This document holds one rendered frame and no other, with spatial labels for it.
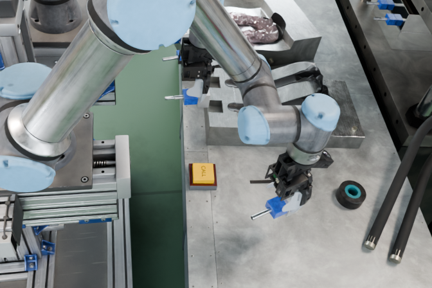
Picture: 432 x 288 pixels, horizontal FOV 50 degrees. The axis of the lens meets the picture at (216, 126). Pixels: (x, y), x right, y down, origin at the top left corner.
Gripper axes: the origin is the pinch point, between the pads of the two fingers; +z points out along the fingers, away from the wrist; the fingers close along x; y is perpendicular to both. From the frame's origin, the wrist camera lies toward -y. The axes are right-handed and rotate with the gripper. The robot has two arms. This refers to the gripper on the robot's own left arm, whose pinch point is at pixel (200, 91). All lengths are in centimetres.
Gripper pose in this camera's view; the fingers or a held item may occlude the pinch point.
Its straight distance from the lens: 140.1
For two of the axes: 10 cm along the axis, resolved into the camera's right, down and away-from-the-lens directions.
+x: 2.1, 7.8, -6.0
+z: -1.5, 6.3, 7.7
